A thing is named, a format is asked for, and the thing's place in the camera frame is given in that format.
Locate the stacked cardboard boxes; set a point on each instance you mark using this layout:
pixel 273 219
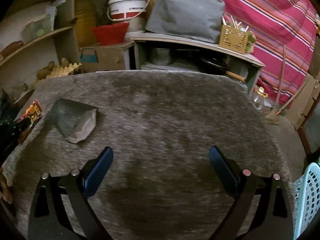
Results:
pixel 302 103

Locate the grey cloth bundle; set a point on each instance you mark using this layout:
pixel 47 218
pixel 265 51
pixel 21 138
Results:
pixel 199 20

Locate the white plastic bucket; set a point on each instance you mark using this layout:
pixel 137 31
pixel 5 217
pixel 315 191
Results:
pixel 125 10

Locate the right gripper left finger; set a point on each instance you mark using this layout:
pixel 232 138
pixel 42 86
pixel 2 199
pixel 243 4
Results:
pixel 48 218

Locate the egg carton tray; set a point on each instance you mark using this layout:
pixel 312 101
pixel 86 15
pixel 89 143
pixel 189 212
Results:
pixel 53 70

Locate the person's left hand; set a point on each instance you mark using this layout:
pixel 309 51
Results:
pixel 5 193

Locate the orange clear snack wrapper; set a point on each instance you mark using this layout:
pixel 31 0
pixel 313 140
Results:
pixel 31 116

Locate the plastic oil bottle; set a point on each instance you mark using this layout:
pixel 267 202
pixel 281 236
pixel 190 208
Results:
pixel 258 97

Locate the broom with wooden handle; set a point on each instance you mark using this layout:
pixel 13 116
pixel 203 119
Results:
pixel 272 118

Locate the cardboard box under shelf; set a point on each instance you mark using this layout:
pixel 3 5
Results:
pixel 99 58

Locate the yellow oil jug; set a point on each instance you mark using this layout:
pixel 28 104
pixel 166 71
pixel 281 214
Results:
pixel 86 21

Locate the green vegetables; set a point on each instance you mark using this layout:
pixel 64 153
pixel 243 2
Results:
pixel 251 41

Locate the wooden wall shelf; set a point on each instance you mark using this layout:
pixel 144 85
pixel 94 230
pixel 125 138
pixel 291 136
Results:
pixel 33 34

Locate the grey foil pouch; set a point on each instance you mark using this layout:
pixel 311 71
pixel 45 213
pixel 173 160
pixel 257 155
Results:
pixel 74 120

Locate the red plastic basin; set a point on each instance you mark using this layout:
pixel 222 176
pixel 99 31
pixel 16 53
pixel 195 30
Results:
pixel 111 34

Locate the light blue plastic basket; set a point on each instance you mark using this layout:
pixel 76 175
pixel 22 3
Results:
pixel 306 191

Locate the pan with wooden handle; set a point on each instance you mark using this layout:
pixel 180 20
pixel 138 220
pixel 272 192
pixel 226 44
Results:
pixel 218 67

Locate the woven utensil box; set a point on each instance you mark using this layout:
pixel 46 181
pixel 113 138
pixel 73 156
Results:
pixel 234 36

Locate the red striped cloth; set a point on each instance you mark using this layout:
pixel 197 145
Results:
pixel 276 23

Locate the grey side table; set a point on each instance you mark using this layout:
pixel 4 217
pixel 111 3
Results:
pixel 166 52

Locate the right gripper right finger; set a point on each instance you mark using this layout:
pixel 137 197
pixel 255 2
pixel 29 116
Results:
pixel 273 216

